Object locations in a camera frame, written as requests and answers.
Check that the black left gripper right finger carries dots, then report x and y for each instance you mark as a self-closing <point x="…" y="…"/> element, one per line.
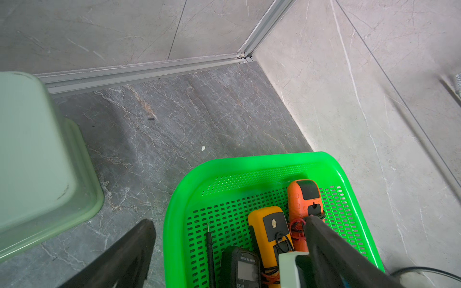
<point x="336" y="263"/>

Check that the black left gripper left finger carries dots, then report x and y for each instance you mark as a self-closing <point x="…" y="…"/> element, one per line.
<point x="124" y="265"/>

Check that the orange multimeter with black leads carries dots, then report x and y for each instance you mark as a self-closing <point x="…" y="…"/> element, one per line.
<point x="304" y="200"/>

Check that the yellow multimeter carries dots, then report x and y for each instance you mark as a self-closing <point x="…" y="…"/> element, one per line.
<point x="271" y="237"/>

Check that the small black multimeter red leads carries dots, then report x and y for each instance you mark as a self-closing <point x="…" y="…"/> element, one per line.
<point x="241" y="268"/>

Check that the green plastic basket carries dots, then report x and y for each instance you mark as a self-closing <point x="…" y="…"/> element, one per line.
<point x="219" y="195"/>

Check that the pale green plastic bin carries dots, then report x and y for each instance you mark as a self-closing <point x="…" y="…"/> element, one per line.
<point x="48" y="182"/>

